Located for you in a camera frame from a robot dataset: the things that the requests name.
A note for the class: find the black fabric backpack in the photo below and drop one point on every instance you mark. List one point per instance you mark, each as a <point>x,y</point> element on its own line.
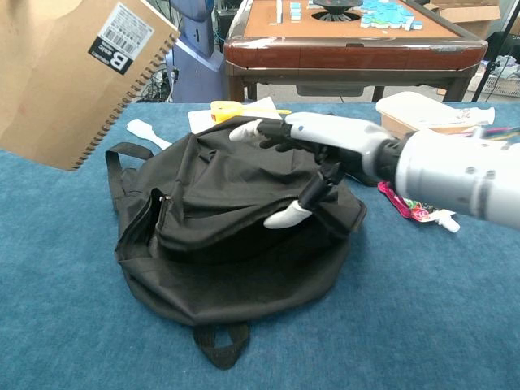
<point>243,284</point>

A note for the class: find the brown kraft spiral notebook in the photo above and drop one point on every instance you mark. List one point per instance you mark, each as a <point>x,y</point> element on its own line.
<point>53,81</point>

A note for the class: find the yellow plastic scoop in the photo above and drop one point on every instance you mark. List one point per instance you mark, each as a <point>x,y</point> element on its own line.
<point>222,111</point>

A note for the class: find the white paper sheet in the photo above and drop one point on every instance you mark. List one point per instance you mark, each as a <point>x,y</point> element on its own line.
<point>199,120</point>

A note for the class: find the red spout drink pouch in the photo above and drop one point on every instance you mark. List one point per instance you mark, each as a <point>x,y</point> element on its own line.
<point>412,212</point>

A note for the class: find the brown mahjong table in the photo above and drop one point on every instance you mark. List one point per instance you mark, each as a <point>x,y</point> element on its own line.
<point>345,57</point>

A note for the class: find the beige plastic food container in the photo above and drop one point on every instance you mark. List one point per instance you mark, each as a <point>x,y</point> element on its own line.
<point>406,107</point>

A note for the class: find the white upright mahjong tile row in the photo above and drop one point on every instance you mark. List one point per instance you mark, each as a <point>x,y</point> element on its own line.
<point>279,10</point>

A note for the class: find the small blue mahjong tile stack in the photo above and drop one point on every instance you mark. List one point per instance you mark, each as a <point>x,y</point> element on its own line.
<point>295,11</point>

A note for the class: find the blue carpet table cover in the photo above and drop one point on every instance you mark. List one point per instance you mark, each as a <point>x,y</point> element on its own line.
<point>406,325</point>

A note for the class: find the black mahjong table hub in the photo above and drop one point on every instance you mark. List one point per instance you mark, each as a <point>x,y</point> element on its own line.
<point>337,5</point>

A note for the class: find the pile of blue mahjong tiles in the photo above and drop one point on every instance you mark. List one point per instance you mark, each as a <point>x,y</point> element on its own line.
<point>386,14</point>

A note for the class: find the white squeeze tube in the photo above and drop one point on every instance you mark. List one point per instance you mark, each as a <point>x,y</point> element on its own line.
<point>475,115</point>

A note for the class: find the white plastic basket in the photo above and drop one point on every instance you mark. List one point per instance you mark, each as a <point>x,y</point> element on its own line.
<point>501,86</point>

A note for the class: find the black tripod stand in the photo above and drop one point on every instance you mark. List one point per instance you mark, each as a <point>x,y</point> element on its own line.
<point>493,67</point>

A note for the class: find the open cardboard box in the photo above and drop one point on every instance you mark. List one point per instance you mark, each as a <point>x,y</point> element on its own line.
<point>471,16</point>

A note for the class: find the purple robot pedestal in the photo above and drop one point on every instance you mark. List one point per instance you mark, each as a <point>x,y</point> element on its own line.
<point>199,69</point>

